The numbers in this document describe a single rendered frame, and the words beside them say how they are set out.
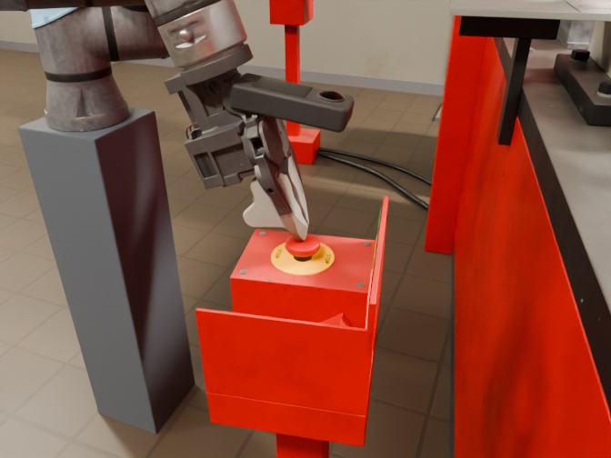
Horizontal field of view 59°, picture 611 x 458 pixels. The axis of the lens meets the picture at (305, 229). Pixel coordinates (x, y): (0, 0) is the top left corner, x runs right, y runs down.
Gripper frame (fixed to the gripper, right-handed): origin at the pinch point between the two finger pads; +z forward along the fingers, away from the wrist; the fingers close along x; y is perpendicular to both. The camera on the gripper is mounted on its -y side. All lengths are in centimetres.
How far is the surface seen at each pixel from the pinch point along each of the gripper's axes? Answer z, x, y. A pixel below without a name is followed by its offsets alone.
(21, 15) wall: -75, -414, 337
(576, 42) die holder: 8, -74, -43
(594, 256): 3.7, 9.6, -26.2
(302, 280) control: 3.7, 4.3, 0.9
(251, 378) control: 7.1, 14.6, 5.3
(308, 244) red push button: 1.6, 0.9, 0.0
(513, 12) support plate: -9.0, -34.2, -28.1
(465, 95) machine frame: 29, -128, -20
